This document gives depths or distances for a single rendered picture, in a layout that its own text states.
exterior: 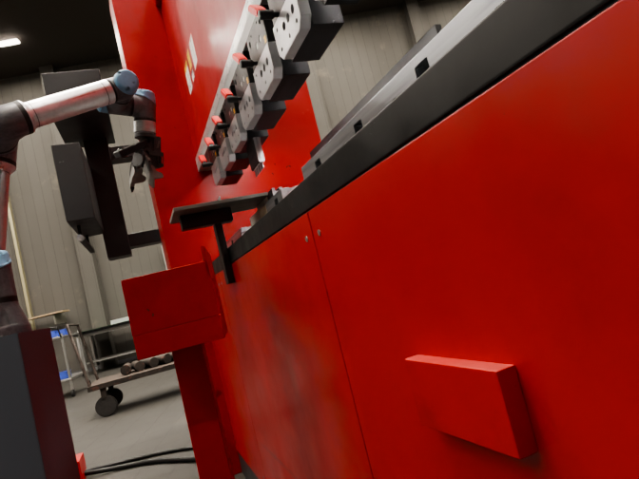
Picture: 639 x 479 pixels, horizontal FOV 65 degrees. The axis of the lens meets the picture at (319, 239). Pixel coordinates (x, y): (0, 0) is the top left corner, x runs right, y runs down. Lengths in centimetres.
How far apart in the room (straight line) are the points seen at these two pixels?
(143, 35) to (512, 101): 236
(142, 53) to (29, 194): 1066
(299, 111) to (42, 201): 1073
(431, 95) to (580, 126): 15
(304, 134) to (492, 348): 220
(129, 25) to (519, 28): 238
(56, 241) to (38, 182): 142
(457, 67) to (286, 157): 211
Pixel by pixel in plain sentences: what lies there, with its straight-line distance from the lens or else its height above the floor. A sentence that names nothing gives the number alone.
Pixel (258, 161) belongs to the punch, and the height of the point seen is 110.
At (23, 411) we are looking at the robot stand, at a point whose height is 59.
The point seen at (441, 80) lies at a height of 86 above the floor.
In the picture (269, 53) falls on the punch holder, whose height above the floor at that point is 123.
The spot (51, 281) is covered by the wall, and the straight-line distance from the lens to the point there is 1268.
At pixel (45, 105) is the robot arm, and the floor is 140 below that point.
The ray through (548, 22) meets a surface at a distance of 36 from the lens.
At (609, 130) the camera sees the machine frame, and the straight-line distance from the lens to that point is 34.
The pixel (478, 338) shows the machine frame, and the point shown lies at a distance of 47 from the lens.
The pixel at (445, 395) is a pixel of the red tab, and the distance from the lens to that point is 50.
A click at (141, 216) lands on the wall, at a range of 1220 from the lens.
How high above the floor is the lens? 72
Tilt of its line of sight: 5 degrees up
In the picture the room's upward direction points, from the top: 14 degrees counter-clockwise
